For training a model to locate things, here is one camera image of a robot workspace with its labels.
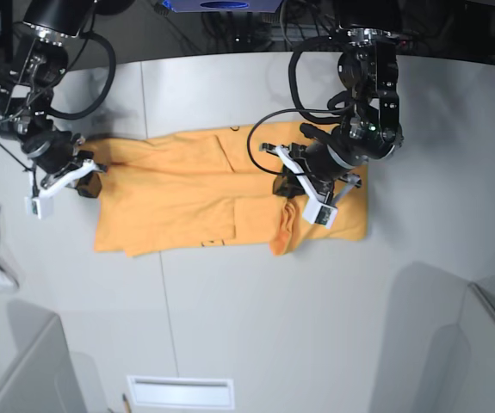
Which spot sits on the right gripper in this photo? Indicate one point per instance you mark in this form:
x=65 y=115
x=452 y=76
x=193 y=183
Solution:
x=56 y=153

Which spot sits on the yellow orange T-shirt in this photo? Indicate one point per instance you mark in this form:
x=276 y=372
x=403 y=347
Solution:
x=200 y=189

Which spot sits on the white rectangular table grommet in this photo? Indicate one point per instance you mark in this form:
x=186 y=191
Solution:
x=182 y=393

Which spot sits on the blue purple device box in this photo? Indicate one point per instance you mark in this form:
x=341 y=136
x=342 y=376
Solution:
x=192 y=6

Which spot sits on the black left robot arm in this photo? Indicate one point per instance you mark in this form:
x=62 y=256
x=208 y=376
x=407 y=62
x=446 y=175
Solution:
x=364 y=121

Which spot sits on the pencil at table edge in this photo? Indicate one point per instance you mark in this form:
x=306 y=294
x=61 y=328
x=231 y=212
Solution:
x=126 y=403

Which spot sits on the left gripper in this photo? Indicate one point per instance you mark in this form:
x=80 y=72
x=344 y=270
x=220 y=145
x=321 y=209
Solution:
x=323 y=162

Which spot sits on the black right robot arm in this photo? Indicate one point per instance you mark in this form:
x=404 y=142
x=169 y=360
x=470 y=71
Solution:
x=26 y=112

